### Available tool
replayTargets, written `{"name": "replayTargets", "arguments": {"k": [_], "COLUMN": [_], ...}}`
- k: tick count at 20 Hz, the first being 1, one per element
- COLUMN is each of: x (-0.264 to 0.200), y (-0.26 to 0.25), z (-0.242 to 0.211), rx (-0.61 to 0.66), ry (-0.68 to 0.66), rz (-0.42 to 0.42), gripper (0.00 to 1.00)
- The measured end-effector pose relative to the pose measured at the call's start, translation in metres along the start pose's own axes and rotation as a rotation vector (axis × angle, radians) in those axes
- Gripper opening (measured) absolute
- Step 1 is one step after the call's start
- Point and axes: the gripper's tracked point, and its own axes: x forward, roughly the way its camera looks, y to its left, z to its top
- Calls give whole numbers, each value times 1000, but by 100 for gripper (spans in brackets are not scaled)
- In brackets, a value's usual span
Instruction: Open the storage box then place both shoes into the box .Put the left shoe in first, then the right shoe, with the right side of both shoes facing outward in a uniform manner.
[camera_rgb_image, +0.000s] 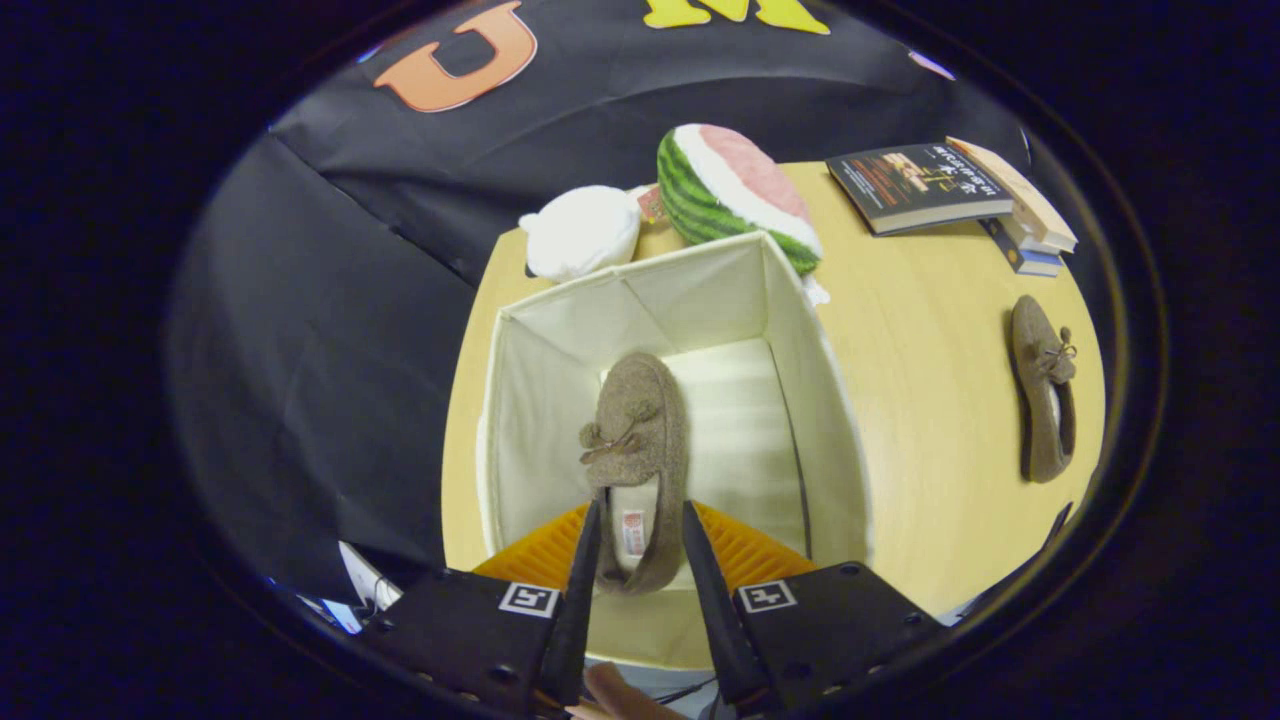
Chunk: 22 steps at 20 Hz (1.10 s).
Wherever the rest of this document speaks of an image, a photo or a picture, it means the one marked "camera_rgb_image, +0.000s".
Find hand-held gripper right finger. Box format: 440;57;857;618
682;500;946;716

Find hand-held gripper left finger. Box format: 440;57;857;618
360;500;604;716

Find cream fabric storage box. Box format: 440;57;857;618
478;230;873;671

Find brown shoe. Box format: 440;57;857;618
578;352;691;597
1008;294;1079;485

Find white paper sheet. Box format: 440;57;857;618
338;540;403;613

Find white plush toy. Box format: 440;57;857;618
518;185;643;284

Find watermelon slice plush toy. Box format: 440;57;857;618
656;123;831;306

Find blue book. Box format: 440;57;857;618
980;216;1063;278

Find black book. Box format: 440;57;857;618
826;142;1015;237

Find beige book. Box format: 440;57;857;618
945;136;1079;254

